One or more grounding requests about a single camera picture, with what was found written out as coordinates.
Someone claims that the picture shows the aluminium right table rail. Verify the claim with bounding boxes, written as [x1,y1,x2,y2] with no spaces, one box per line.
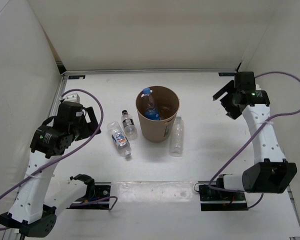
[287,190,300,240]

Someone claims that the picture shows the orange blue label bottle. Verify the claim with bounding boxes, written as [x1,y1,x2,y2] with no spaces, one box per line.
[107,121,132,158]

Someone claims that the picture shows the black label plastic bottle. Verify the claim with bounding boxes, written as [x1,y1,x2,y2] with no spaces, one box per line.
[121,110,138,141]

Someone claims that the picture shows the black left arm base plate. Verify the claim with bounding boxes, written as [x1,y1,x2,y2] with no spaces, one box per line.
[68,182,112,210]

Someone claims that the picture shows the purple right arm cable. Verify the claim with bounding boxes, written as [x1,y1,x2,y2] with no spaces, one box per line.
[207,71,300,210]

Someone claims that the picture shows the brown cylindrical waste bin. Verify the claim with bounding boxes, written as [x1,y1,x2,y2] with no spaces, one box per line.
[135,86,180,143]

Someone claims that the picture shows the aluminium table rail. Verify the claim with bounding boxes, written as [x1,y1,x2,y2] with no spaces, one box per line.
[48,73,68,117]
[287,190,300,240]

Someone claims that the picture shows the clear unlabelled plastic bottle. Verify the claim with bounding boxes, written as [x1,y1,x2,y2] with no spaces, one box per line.
[169,116,184,157]

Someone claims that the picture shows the blue label water bottle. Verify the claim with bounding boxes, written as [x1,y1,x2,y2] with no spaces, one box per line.
[141,88,161,121]

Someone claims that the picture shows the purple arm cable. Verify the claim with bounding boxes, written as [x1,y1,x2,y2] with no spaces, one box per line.
[0,89,118,231]
[207,71,300,210]

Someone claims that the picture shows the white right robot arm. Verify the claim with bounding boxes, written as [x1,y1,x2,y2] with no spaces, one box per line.
[208,71,297,200]

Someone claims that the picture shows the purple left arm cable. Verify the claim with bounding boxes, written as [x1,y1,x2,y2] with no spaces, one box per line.
[0,89,118,231]

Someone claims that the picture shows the aluminium left table rail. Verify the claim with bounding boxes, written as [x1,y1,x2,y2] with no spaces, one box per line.
[48,73,68,117]

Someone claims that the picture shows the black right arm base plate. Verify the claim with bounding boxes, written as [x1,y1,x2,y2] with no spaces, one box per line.
[193,182,248,212]

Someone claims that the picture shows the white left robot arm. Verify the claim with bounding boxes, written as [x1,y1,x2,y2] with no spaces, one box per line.
[0,101,101,238]

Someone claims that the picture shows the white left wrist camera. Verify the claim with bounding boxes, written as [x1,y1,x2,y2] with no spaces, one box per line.
[59,93,80,104]

